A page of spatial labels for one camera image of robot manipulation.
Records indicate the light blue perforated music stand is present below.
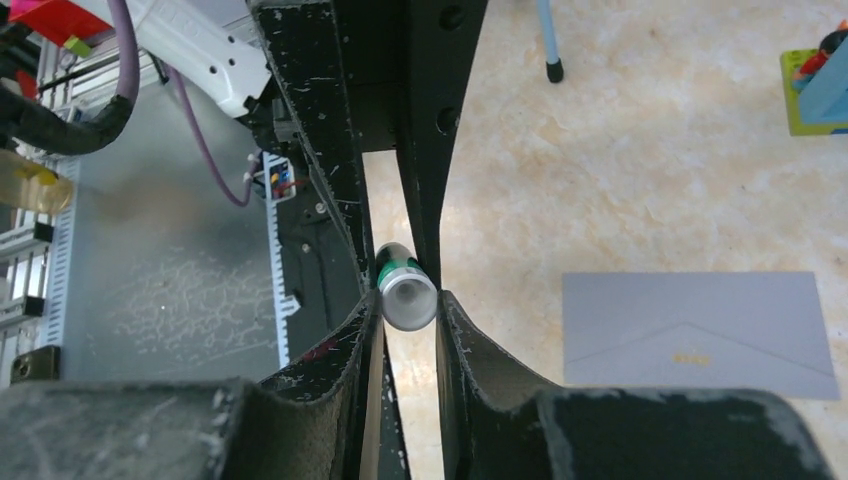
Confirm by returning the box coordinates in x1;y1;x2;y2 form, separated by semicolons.
535;0;564;84

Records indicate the grey envelope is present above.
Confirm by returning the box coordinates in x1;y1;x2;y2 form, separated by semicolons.
563;272;840;400

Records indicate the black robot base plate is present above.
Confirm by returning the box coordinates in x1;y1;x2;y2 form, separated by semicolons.
272;140;361;361

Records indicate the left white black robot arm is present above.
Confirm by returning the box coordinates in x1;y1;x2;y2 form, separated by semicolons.
127;1;486;286

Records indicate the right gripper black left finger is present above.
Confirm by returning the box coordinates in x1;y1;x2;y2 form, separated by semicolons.
1;291;410;479

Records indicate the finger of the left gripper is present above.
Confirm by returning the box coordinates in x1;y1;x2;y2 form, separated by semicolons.
397;1;488;288
251;1;375;292

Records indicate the colourful toy block assembly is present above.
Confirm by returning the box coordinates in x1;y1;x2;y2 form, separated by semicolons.
780;20;847;136

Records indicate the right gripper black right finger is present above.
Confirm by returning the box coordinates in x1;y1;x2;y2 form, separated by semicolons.
436;290;833;479

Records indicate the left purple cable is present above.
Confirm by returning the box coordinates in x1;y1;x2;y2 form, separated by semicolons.
0;0;266;209

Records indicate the white slotted cable duct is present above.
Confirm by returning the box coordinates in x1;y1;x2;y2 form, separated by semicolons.
39;161;299;379

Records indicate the white glue stick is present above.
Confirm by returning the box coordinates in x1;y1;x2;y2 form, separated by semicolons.
376;242;438;332

